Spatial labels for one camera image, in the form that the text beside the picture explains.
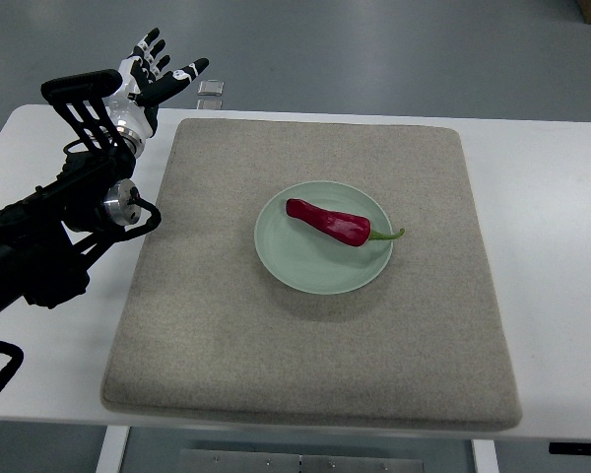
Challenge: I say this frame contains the white left table leg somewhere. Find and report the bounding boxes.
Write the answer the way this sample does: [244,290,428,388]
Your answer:
[95,426,130,473]

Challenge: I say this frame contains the white right table leg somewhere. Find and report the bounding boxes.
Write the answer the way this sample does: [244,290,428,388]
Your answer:
[471,439,499,473]

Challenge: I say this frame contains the clear floor socket cover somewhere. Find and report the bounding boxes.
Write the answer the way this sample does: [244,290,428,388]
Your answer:
[197,80,225,97]

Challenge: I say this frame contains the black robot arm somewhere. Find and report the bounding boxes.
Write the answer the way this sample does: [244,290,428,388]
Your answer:
[0,69,162,312]

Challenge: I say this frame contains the grey metal base plate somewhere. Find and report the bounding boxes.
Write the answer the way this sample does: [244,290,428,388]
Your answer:
[176,449,425,473]

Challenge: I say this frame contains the white table leg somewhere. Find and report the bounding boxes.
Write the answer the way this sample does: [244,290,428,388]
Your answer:
[471,439,499,473]
[95,426,130,473]

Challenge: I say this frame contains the black desk control panel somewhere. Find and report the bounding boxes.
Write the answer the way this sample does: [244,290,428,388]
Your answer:
[548,441,591,456]

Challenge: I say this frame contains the beige felt mat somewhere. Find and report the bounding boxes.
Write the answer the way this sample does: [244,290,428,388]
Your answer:
[101,118,522,431]

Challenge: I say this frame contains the light green plate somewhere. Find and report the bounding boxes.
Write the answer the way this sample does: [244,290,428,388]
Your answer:
[254,181,393,295]

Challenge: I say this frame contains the red pepper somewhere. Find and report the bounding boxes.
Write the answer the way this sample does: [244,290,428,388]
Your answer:
[285,198,405,247]

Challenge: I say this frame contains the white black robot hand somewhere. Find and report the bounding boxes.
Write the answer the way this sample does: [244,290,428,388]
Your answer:
[108,28,209,158]

